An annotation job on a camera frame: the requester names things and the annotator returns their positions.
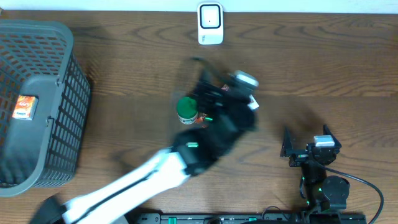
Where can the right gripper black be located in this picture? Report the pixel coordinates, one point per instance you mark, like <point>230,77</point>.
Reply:
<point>300,155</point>

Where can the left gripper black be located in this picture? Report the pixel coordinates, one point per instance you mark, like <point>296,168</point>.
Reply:
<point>212,93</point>

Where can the green lid jar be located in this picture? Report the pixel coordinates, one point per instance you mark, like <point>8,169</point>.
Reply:
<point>186,109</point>

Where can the orange tissue pack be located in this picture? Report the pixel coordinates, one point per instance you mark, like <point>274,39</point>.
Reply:
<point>25,107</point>

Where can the white Panadol box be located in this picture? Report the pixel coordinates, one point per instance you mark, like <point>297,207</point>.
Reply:
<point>253,104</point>

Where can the red snack wrapper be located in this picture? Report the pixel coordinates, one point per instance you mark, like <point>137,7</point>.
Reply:
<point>203,120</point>

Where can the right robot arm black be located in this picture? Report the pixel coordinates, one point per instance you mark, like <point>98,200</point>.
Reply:
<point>324,193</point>

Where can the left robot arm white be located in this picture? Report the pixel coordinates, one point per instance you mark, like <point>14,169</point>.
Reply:
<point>192,153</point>

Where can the white barcode scanner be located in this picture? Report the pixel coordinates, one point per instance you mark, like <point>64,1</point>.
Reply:
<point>210,23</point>

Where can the grey plastic basket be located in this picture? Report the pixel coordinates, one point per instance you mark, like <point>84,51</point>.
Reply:
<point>37,60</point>

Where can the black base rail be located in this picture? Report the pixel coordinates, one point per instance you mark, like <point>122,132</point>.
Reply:
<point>156,218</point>

